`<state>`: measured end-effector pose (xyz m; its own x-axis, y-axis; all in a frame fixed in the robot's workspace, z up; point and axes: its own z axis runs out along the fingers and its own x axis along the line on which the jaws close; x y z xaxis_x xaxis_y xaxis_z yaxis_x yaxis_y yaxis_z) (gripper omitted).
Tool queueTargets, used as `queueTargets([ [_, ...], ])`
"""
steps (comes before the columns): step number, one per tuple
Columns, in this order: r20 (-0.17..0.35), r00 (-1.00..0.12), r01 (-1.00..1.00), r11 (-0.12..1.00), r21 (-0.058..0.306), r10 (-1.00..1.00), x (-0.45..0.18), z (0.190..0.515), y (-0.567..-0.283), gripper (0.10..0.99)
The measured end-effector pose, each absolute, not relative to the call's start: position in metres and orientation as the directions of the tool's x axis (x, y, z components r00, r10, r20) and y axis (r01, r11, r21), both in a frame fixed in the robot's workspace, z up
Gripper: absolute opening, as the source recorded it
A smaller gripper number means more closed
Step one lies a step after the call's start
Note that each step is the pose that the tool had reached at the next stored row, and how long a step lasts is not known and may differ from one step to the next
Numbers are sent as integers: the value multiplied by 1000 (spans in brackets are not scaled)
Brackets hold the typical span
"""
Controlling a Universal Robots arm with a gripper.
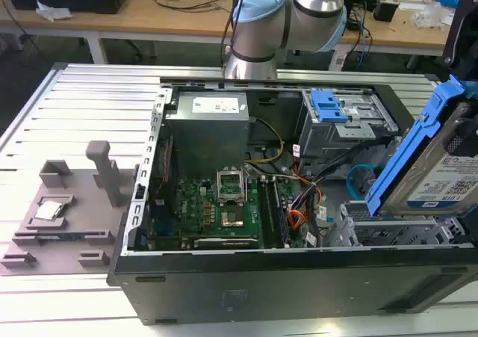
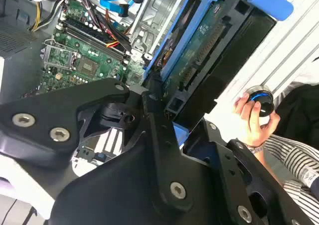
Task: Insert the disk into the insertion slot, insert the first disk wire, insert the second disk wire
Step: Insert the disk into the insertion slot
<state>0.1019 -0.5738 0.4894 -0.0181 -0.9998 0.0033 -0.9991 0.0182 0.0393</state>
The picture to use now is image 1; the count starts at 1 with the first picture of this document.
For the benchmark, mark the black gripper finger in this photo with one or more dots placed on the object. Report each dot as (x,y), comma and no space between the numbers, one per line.
(463,131)

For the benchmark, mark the hard disk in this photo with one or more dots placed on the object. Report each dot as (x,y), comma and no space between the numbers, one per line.
(429,172)

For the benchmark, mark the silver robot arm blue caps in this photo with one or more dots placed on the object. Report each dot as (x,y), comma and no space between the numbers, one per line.
(257,34)

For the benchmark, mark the metal disk bay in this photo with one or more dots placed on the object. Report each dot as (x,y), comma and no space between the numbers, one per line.
(396,232)

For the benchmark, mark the black RAM slot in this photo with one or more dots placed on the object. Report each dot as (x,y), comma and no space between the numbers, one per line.
(266,213)
(280,213)

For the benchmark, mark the clear plastic bag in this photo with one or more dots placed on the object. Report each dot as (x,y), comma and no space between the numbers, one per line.
(429,15)

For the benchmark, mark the small black device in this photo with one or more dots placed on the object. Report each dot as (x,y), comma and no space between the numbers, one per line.
(384,10)

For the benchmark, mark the white label sticker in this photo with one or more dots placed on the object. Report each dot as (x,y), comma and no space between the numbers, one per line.
(339,57)

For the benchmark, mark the blue drive carrier latch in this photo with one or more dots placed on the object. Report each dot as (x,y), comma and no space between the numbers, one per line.
(328,109)

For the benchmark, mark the metal drive cage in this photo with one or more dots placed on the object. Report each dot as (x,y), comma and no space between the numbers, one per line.
(325,139)

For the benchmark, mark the CPU socket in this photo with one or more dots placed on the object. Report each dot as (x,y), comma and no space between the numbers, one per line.
(232,219)

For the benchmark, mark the grey power supply unit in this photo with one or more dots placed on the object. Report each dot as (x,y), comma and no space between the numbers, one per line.
(209,135)

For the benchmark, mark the black open PC case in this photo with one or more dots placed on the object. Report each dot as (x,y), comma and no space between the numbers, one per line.
(261,288)

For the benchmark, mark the black graphics card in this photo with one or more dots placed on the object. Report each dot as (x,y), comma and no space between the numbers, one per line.
(224,243)

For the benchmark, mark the green motherboard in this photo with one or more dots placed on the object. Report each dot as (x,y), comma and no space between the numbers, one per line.
(190,210)

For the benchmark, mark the wooden desk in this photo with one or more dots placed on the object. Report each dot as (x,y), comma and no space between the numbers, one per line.
(149,19)

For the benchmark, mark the grey parts rack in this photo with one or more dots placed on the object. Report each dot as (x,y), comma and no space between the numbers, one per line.
(86,217)

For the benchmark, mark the RAM stick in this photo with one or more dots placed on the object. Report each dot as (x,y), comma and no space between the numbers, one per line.
(71,236)

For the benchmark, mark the white crumpled plastic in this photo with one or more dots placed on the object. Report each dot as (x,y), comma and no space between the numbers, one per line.
(52,12)

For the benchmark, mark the silver CPU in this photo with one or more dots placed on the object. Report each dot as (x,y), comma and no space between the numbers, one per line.
(48,210)

